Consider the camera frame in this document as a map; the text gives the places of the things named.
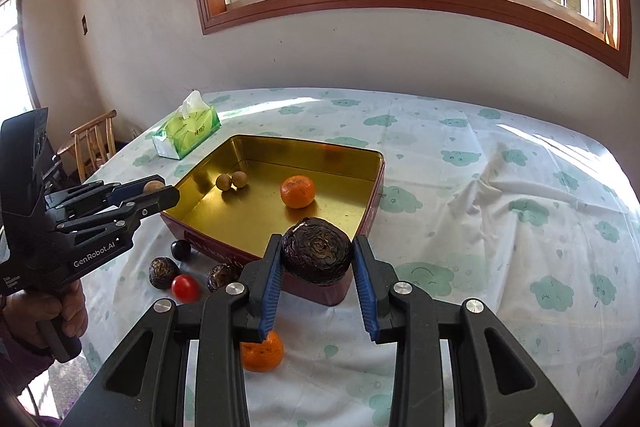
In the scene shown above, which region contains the dark wrinkled passion fruit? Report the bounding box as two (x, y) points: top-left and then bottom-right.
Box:
(207, 263), (242, 294)
(280, 217), (353, 285)
(148, 257), (181, 290)

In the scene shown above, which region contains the gold and red tin box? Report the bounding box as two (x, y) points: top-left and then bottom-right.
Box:
(159, 134), (387, 307)

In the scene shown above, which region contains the wooden chair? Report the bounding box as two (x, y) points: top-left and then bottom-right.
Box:
(56, 109), (118, 185)

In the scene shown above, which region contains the narrow wooden framed window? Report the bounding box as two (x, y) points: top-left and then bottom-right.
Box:
(0, 0), (42, 112)

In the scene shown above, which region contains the orange mandarin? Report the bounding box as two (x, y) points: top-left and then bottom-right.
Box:
(280, 175), (317, 210)
(240, 331), (285, 374)

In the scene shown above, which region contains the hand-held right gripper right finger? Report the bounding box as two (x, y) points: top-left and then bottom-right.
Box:
(352, 234), (583, 427)

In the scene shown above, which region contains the person's left forearm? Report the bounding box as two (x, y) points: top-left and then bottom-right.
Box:
(0, 322), (56, 400)

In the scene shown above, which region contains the white cloud print tablecloth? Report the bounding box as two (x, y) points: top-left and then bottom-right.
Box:
(60, 87), (640, 427)

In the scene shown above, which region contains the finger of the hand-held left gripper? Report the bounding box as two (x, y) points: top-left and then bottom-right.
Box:
(55, 187), (181, 236)
(47, 175), (163, 210)

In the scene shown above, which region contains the green tissue box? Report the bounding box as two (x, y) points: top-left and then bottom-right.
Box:
(151, 90), (222, 160)

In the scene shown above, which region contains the person's left hand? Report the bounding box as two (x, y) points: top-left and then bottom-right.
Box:
(4, 279), (89, 339)

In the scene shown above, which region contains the red tomato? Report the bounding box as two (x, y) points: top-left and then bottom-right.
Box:
(171, 274), (202, 304)

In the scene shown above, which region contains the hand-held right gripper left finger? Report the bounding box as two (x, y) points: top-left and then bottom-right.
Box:
(62, 233), (287, 427)

